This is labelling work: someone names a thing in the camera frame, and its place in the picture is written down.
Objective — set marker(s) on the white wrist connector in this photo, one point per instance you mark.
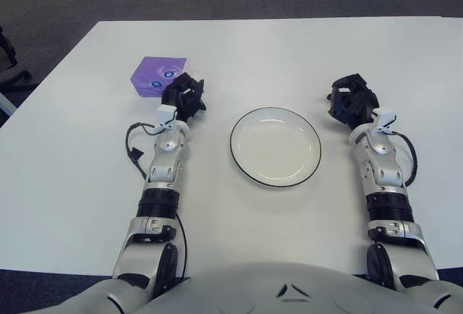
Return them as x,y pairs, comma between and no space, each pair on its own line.
166,111
385,115

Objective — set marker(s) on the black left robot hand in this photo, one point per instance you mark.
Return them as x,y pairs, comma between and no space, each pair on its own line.
182,95

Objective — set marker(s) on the grey robot torso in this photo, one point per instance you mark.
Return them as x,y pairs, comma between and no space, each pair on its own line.
253,288

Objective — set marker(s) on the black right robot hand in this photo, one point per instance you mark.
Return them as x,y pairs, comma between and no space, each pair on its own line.
356,102

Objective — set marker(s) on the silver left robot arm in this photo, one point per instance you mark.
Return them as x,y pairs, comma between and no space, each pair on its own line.
162,169

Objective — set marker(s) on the purple tissue paper pack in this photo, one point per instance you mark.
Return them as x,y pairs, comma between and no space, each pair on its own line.
153,71

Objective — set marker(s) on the white left wrist connector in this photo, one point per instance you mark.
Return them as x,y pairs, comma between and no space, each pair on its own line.
166,111

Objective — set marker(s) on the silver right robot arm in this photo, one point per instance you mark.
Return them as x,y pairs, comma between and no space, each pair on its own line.
383,169

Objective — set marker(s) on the black office chair base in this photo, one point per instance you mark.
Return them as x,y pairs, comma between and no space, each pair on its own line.
9,53

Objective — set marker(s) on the white plate black rim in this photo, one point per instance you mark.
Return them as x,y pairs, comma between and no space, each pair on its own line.
275,147

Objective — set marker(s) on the white table leg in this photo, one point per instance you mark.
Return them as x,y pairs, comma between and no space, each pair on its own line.
4,102

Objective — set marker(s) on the white right wrist connector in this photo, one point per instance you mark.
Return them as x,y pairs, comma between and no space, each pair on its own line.
385,115

